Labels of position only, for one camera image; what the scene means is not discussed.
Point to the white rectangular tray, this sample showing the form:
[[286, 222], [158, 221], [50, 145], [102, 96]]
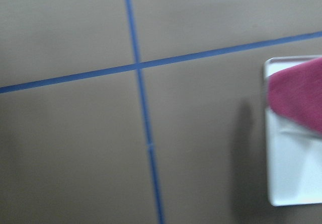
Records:
[[293, 151]]

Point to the pink fleece cloth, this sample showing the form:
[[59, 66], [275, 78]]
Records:
[[295, 94]]

